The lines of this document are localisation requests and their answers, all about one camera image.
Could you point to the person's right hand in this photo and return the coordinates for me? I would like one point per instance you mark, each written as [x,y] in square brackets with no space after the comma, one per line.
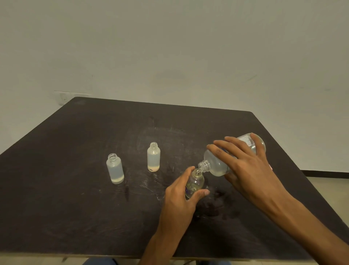
[253,174]

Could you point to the person's left leg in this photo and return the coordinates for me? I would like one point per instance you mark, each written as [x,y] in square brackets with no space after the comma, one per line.
[99,261]

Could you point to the black skirting board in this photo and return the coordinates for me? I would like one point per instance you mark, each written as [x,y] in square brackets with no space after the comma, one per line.
[325,174]

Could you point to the person's left hand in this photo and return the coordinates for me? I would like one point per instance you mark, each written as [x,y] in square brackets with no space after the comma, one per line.
[177,210]

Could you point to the person's left forearm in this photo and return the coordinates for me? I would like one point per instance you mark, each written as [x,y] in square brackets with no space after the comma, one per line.
[159,252]

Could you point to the white wall socket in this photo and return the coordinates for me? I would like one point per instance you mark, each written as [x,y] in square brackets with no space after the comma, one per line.
[71,97]

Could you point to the large clear plastic bottle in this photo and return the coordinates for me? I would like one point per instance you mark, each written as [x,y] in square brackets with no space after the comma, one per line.
[216,163]

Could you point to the small yellowish bottle purple sticker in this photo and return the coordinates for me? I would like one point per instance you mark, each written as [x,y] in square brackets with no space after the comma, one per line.
[196,183]

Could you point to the small plain clear bottle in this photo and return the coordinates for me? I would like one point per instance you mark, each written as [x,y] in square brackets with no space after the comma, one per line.
[115,170]

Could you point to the small bottle with pink sticker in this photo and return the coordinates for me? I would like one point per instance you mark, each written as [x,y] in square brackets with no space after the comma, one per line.
[153,158]

